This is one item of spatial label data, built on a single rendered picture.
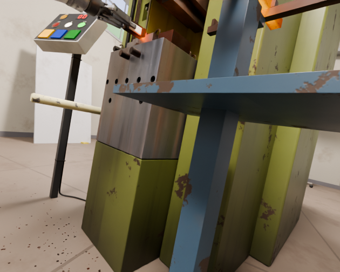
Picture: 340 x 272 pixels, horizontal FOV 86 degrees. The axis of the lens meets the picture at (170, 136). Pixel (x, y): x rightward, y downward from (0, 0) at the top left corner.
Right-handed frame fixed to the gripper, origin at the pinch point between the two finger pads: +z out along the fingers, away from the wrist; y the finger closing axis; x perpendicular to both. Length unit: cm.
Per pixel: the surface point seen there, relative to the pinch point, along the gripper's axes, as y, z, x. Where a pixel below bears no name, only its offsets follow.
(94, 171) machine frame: -11, -3, -68
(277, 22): 56, 8, -7
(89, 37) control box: -39.7, -3.1, 2.4
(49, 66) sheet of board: -273, 30, 17
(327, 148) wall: 56, 455, -36
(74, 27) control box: -48.7, -8.4, 7.2
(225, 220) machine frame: 49, 18, -69
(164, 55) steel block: 22.0, 0.7, -14.1
